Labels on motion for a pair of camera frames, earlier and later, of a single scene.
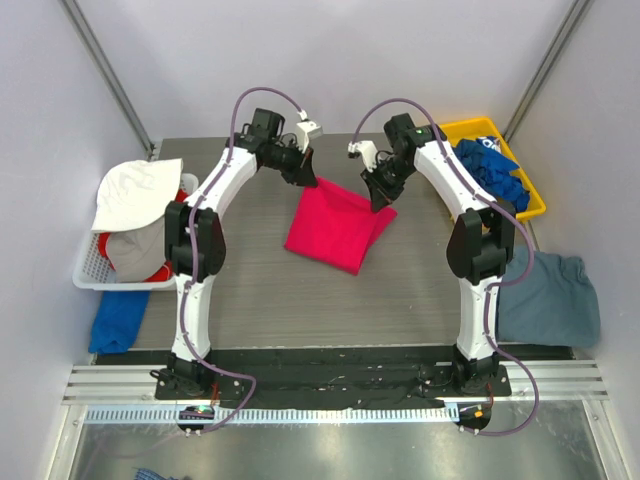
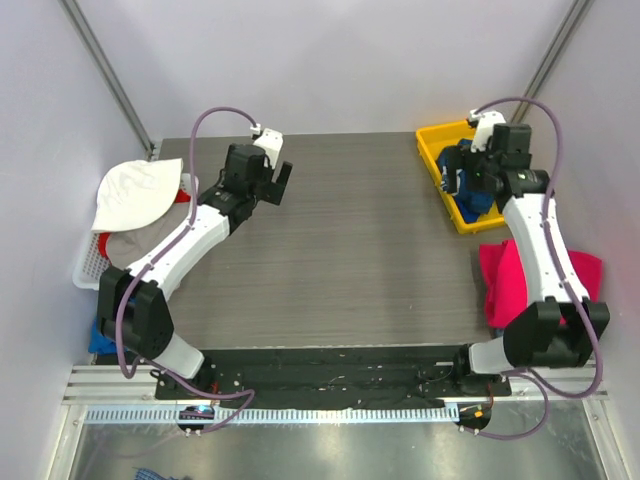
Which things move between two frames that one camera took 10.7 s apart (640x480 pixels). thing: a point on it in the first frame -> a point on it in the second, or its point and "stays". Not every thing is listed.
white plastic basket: x=93 y=272 stays
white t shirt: x=135 y=193 stays
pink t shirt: x=335 y=226 -> x=506 y=285
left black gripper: x=301 y=167 -> x=270 y=189
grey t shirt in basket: x=137 y=254 stays
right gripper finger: x=381 y=195 -> x=453 y=160
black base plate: x=322 y=376 stays
